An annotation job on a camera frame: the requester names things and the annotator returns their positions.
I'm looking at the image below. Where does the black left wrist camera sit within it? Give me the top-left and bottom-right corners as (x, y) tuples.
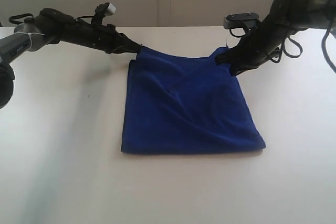
(91, 2), (116, 25)

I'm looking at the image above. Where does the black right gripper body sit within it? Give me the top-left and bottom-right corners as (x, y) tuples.
(236, 0), (306, 70)

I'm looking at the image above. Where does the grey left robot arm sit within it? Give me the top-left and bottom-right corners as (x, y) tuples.
(1, 8), (141, 108)

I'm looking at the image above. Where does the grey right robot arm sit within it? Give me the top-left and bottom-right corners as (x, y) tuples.
(215, 0), (335, 76)

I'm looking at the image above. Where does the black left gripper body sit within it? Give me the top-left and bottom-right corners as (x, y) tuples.
(39, 8), (126, 54)

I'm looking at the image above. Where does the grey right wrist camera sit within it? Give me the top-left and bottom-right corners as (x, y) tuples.
(223, 12), (259, 29)

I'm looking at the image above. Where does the blue microfiber towel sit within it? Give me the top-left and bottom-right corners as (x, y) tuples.
(121, 47), (266, 155)

